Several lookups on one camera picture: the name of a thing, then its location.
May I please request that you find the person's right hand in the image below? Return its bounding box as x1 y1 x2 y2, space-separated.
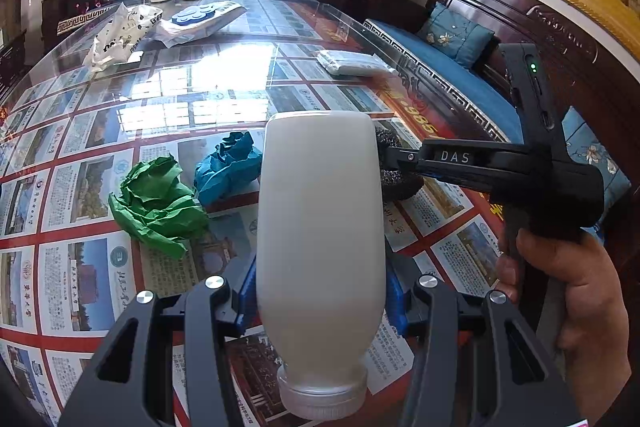
495 227 633 427

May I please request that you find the white plastic bottle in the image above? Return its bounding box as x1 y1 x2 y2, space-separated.
255 111 388 420

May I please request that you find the white patterned plastic bag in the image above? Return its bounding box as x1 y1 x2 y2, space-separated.
82 3 165 72

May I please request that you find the white blue wet wipes packet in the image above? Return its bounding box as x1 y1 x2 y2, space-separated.
152 2 247 48

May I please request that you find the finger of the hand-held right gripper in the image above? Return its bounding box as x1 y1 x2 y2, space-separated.
382 146 423 175

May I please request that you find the blue crumpled paper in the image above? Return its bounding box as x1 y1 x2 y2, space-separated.
194 131 264 208

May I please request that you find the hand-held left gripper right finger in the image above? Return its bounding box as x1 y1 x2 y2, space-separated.
383 257 577 427

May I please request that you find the blue embroidered pillow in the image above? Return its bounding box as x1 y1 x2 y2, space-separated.
561 107 633 228
416 2 496 70

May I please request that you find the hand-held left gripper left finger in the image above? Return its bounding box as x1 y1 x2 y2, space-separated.
59 257 262 427

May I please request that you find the white tissue packet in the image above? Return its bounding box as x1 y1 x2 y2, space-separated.
315 49 398 78

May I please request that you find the green crumpled paper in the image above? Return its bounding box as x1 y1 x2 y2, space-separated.
108 155 210 259

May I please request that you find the long dark wooden sofa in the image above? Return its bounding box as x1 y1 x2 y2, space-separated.
362 0 640 258

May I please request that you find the black foam block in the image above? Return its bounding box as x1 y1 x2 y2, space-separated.
374 129 426 202

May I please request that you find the dark wooden side table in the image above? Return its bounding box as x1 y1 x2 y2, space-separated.
345 0 431 20

